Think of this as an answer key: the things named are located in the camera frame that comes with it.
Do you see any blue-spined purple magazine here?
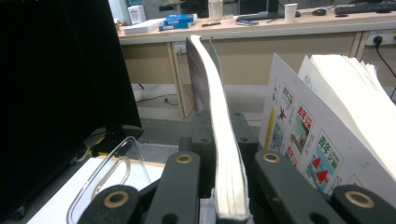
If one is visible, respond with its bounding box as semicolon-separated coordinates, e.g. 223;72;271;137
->
185;34;253;224

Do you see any black monitor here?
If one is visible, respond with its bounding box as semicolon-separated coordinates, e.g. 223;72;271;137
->
239;0;280;15

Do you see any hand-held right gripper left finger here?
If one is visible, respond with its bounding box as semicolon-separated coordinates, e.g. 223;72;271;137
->
179;108;217;200

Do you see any clear acrylic book rack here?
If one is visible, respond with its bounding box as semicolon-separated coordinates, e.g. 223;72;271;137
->
64;135;171;224

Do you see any blue notebook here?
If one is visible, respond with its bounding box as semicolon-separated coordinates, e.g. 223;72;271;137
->
235;20;261;27

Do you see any blue box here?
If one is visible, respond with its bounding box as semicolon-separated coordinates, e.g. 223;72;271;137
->
158;21;196;33
163;13;199;27

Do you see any small white box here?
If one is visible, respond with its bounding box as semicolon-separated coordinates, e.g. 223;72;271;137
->
127;5;148;26

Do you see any beige wooden desk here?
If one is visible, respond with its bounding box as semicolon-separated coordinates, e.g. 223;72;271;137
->
116;6;396;119

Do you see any white power outlet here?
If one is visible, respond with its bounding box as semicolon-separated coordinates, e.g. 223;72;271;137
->
366;29;396;47
172;41;188;56

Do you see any black curtain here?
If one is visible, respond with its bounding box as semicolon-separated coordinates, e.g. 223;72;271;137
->
0;0;145;220

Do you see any white paper cup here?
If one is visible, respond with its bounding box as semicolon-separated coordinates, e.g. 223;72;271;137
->
283;2;299;23

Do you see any black plugged cable bundle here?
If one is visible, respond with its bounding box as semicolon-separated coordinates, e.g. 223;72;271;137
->
372;35;396;105

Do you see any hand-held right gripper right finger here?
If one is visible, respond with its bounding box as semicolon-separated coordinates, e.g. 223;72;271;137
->
230;110;262;201

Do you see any black floor cable with plug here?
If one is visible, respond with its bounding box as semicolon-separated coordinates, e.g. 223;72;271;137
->
134;93;179;107

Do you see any white paper stack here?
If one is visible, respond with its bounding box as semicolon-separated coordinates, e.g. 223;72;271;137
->
122;17;168;36

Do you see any white picture-grid magazine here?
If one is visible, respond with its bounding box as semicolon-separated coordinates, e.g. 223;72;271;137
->
258;52;396;201

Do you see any white cylinder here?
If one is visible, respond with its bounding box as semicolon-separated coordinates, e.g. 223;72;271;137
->
207;0;224;22

